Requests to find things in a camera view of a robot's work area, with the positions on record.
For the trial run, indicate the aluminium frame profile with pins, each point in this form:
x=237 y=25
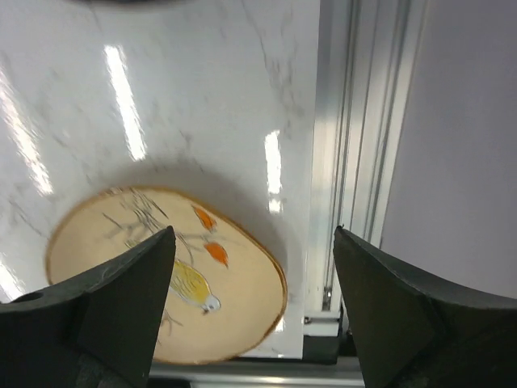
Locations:
x=365 y=61

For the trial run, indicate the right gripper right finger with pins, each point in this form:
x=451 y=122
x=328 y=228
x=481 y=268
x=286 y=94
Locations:
x=412 y=328

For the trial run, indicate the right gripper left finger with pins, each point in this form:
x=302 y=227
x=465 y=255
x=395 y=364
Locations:
x=96 y=329

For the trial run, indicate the cream plate with yellow bird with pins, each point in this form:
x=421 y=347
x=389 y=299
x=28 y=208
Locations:
x=227 y=293

